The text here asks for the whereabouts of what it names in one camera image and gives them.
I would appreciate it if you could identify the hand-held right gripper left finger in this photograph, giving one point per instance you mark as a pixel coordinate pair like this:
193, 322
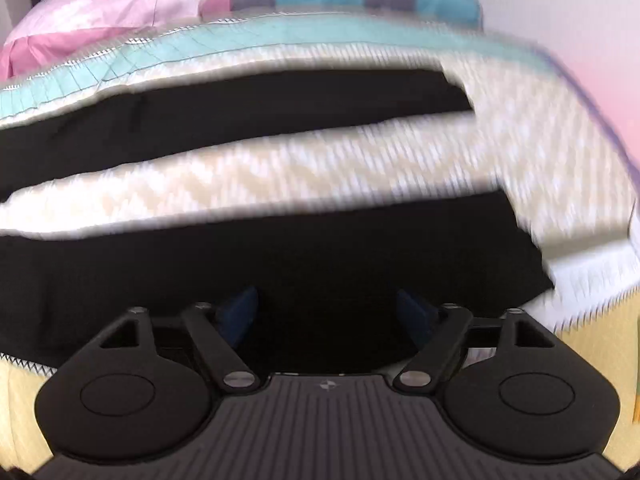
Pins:
241, 312

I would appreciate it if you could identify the pink pillow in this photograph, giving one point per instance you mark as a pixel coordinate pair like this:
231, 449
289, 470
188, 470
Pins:
100, 15

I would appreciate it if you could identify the yellow zigzag patterned bedspread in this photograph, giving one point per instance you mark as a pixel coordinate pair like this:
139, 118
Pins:
300, 170

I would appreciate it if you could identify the black pants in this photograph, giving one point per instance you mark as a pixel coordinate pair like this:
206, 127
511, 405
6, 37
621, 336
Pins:
300, 260

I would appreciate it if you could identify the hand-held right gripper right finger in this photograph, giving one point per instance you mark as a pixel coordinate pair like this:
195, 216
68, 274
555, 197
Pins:
414, 312

